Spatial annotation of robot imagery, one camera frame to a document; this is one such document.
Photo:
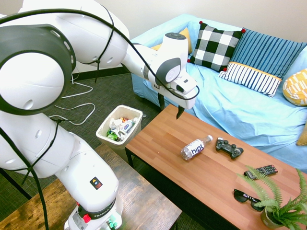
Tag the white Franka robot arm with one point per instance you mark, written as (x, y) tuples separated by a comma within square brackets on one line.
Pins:
[(84, 40)]

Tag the black remote control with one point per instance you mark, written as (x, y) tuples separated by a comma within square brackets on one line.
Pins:
[(266, 169)]

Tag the black game controller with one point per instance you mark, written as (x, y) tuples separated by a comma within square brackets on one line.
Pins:
[(227, 147)]

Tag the clear bottle blue white label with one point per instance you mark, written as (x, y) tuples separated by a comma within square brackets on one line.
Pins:
[(127, 125)]

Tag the green plastic wrapper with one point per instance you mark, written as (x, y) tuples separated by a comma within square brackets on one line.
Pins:
[(112, 136)]

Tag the clear hint water bottle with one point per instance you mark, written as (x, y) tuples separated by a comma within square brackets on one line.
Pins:
[(192, 149)]

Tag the light blue covered sofa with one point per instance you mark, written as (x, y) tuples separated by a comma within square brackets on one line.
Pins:
[(227, 107)]

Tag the crumpled white paper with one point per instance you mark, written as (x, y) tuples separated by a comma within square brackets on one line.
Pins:
[(115, 124)]

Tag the reddish wood coffee table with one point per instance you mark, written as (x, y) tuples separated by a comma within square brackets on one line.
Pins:
[(172, 134)]

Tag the yellow white patterned bolster pillow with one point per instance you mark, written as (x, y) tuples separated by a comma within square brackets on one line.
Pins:
[(297, 88)]

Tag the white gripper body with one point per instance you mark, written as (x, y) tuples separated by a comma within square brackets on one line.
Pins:
[(187, 100)]

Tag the black white checkered pillow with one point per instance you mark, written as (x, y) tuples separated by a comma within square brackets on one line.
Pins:
[(213, 48)]

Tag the blue striped pillow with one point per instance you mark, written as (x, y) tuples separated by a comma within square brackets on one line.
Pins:
[(263, 52)]

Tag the black sunglasses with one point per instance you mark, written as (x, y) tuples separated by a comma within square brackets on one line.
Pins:
[(241, 196)]

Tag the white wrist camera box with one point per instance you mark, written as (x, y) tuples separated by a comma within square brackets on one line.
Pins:
[(185, 82)]

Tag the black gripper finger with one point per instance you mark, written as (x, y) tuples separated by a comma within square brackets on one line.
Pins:
[(162, 100), (180, 112)]

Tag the orange red wrapper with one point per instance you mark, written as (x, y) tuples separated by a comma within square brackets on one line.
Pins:
[(124, 119)]

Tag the white trash bin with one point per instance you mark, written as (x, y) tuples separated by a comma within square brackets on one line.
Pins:
[(129, 109)]

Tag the rustic brown wood table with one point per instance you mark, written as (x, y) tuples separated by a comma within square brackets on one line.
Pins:
[(144, 198)]

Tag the potted green fern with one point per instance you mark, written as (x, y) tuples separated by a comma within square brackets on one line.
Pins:
[(271, 219)]

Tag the mustard yellow pillow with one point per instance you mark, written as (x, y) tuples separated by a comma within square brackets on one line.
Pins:
[(188, 39), (303, 137)]

